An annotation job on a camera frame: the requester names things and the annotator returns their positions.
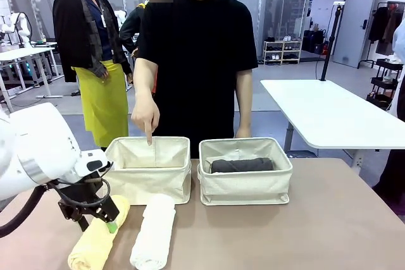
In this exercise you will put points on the person's right hand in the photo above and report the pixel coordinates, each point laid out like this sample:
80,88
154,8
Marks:
145,115

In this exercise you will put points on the person's right forearm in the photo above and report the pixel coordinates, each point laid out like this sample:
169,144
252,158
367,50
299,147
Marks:
145,77

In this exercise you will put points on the person in dark jacket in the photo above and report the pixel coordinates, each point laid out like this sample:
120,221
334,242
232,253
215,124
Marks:
128,29

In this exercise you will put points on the white shoe rack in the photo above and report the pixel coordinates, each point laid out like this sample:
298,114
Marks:
281,52

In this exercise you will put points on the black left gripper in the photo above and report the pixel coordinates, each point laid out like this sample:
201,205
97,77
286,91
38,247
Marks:
82,195

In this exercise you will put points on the person with yellow apron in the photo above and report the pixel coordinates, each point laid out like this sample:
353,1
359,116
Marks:
101,99

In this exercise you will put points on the black utility cart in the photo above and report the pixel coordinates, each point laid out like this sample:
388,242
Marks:
384,80

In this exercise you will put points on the black coat rack with clothes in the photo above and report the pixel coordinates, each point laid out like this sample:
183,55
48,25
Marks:
383,26

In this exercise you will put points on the person in black T-shirt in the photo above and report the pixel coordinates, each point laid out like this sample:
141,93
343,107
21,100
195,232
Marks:
196,61

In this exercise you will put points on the white rectangular table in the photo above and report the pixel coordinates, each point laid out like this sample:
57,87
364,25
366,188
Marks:
316,108

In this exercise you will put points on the cream fabric storage basket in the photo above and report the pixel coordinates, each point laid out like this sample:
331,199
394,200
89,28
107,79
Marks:
148,184
243,187

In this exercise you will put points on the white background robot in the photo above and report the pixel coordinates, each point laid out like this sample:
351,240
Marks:
17,25

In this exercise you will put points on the dark grey towel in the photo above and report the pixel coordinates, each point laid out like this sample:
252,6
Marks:
240,165

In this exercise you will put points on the black luggage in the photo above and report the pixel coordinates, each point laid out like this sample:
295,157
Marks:
311,42

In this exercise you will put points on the white desk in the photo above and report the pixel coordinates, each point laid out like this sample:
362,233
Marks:
22,53

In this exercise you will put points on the person's left forearm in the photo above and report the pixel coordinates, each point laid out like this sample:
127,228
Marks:
244,112

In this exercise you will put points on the person's left hand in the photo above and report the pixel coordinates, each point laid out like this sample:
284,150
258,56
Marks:
243,132

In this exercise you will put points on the grey door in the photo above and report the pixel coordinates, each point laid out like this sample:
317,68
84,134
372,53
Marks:
357,36

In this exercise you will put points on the white towel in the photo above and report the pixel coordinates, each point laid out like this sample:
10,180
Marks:
153,235

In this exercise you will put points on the black camera pole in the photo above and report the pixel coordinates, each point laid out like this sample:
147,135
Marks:
330,39

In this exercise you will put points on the yellow towel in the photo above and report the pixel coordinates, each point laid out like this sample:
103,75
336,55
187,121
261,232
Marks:
91,244

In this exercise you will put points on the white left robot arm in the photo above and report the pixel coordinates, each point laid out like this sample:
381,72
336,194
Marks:
38,143

